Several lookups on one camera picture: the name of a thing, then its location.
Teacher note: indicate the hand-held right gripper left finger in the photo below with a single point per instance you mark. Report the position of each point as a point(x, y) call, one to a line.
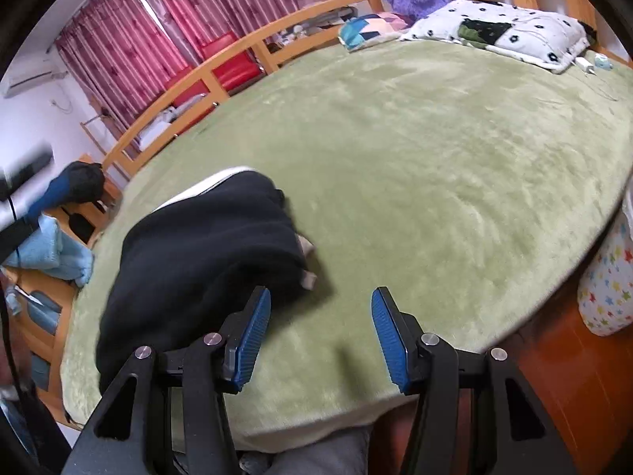
point(252, 339)

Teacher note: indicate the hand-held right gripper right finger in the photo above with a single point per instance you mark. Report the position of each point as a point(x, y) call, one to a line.
point(388, 344)

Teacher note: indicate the black pants with white stripe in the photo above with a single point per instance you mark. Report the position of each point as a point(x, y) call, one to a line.
point(198, 257)

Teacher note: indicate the dark blue garment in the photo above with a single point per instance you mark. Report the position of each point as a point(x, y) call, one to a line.
point(81, 180)

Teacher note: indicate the white air conditioner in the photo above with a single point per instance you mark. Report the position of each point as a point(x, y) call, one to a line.
point(29, 81)

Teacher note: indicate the light blue towel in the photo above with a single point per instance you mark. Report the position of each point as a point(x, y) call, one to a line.
point(54, 257)

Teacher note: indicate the person's grey trouser leg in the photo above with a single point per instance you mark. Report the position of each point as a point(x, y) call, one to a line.
point(316, 450)

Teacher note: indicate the green fleece blanket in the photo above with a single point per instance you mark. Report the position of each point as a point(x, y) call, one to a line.
point(420, 158)

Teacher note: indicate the pink curtain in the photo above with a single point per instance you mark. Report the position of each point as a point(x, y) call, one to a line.
point(148, 24)

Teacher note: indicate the star print pillow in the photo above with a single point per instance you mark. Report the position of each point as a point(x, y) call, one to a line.
point(608, 287)

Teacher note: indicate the red chair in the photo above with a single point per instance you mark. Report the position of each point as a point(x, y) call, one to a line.
point(232, 67)

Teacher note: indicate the colourful patchwork pillow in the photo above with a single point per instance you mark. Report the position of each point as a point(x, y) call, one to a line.
point(366, 29)

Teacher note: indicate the white charger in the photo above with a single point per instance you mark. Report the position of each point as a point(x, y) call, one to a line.
point(583, 64)

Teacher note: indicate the white flower print pillow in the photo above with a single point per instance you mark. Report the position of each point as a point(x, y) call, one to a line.
point(534, 29)

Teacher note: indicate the small teal object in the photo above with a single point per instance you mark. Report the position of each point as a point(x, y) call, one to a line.
point(603, 62)

